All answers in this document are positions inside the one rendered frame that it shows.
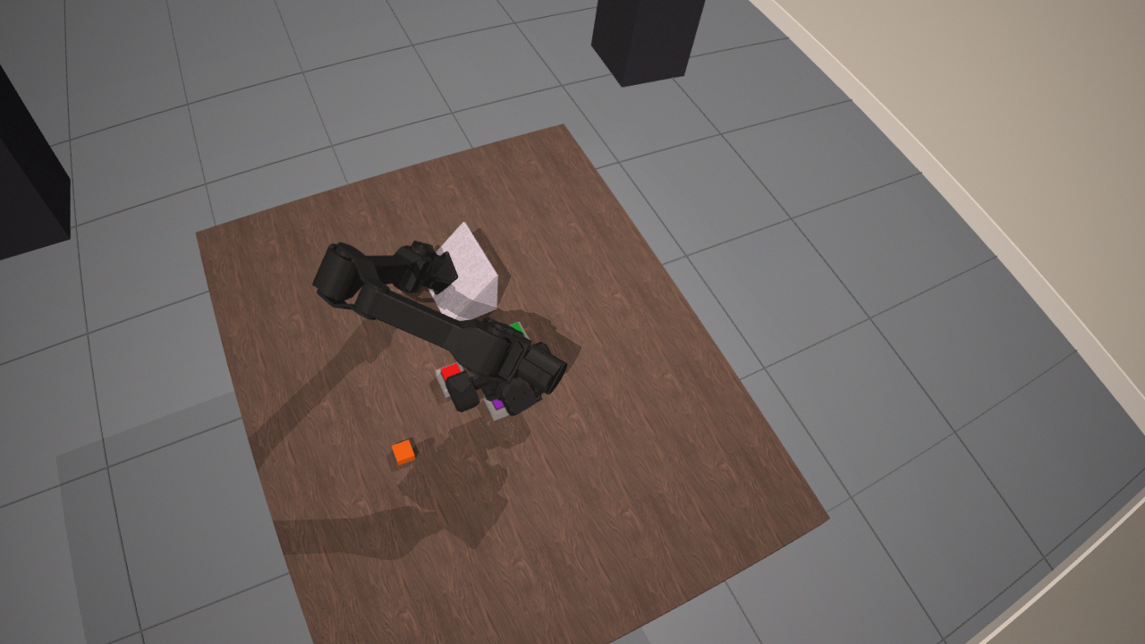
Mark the red button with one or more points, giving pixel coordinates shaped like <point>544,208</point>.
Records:
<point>446,372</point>

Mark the orange block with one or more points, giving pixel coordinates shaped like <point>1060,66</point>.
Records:
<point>403,452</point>

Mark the green button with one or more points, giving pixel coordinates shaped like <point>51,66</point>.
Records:
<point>518,326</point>

